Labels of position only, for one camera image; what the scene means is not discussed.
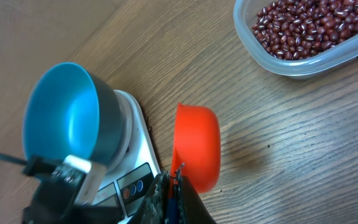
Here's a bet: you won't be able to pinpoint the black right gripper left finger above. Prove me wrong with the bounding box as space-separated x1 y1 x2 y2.
128 171 170 224

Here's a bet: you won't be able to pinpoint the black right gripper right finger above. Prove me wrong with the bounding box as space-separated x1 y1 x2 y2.
175 163 216 224

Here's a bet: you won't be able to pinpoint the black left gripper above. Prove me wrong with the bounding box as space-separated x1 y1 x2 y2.
21 200 124 224

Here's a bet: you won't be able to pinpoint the orange measuring scoop blue handle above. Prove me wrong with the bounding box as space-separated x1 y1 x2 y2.
165 103 221 223

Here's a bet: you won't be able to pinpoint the white digital kitchen scale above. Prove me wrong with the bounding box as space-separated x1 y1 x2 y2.
93 90 160 223

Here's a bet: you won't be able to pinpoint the teal blue bowl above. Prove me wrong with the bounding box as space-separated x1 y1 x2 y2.
22 62 124 165

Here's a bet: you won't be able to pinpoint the clear plastic container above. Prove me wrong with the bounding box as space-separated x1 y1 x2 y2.
233 0 358 80

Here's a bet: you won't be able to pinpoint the red adzuki beans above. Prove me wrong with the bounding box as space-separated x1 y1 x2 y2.
251 0 358 60

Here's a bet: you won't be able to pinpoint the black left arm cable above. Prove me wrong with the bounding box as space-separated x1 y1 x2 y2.
0 148 29 167

